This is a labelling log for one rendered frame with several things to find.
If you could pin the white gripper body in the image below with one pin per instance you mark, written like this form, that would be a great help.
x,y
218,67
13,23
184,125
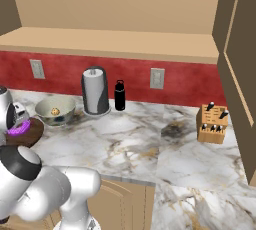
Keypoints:
x,y
22,118

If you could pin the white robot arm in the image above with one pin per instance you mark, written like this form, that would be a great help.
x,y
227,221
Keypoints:
x,y
43,187

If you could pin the purple donut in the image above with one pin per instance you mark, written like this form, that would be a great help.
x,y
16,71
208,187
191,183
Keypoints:
x,y
20,129

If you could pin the dark brown bowl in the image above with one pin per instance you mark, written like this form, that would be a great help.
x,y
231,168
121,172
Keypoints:
x,y
30,134

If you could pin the pale green bowl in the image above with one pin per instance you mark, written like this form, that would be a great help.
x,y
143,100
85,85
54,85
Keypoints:
x,y
50,117

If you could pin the white paper towel roll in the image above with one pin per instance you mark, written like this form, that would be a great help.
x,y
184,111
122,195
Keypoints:
x,y
90,89

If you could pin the dark grey paper towel holder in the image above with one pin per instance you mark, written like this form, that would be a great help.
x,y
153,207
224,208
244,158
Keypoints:
x,y
101,90

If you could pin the black bottle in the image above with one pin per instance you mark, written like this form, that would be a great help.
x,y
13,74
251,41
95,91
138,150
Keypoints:
x,y
120,97

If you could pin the brown open cupboard door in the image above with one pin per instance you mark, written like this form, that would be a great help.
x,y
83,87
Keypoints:
x,y
8,9
238,74

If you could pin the tan base cupboard door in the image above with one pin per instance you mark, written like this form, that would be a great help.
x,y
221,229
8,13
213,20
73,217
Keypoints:
x,y
120,204

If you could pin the wooden knife block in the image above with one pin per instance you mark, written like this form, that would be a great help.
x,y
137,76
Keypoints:
x,y
210,130

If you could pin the grey wall outlet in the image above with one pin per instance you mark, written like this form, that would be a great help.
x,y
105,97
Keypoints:
x,y
157,78
37,69

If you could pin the tan open wall cupboard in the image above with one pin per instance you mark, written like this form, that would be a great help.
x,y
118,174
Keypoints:
x,y
116,40

